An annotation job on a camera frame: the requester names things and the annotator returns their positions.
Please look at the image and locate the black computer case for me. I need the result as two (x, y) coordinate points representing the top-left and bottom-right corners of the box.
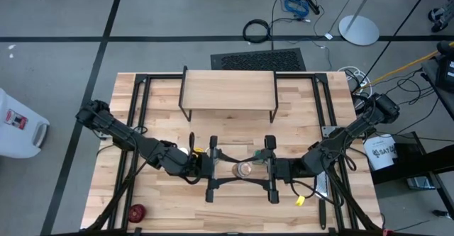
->
(210, 47), (307, 72)

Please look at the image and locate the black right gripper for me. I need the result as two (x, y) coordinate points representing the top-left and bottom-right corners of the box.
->
(244, 135), (303, 205)

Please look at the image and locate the grey round-base floor stand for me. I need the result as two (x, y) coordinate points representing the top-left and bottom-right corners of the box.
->
(338, 0), (381, 47)

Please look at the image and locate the black power strip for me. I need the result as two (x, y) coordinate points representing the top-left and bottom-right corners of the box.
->
(304, 0), (321, 16)

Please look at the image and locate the red round toy fruit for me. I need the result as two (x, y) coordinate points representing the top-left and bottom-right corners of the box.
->
(128, 203), (147, 224)

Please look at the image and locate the blue floor cable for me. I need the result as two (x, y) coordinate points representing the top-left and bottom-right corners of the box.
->
(283, 0), (311, 18)

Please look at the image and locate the yellow cable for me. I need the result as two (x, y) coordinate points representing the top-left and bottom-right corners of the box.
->
(358, 40), (454, 89)

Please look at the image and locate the white coiled cable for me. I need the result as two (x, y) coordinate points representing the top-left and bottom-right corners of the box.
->
(338, 65), (372, 89)

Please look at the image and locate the silver metal plate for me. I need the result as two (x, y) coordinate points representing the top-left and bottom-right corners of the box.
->
(320, 125), (342, 138)

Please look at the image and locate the white printed bucket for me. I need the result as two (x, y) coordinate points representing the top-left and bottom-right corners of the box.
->
(362, 133), (399, 172)

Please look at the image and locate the black equipment box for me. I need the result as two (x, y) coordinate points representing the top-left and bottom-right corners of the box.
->
(421, 40), (454, 120)

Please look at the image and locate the black coiled cable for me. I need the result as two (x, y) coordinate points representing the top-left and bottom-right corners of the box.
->
(242, 18), (272, 45)

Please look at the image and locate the black side stand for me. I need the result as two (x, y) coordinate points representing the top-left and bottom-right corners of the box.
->
(370, 131), (454, 223)

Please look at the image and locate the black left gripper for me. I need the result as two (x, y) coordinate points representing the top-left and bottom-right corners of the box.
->
(192, 135), (246, 203)

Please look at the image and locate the furikake jar tan lid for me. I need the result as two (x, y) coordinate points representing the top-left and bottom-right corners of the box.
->
(231, 161), (254, 179)

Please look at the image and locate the wooden shelf riser black frame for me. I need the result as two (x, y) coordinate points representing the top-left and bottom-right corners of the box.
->
(178, 65), (279, 124)

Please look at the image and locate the wheeled cart base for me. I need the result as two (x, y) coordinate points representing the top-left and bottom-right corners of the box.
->
(426, 0), (454, 33)

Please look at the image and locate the black aluminium rig frame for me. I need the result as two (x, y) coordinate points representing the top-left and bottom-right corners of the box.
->
(83, 72), (386, 236)

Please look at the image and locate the white waste bin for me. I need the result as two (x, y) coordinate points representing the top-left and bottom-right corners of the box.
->
(0, 87), (51, 159)

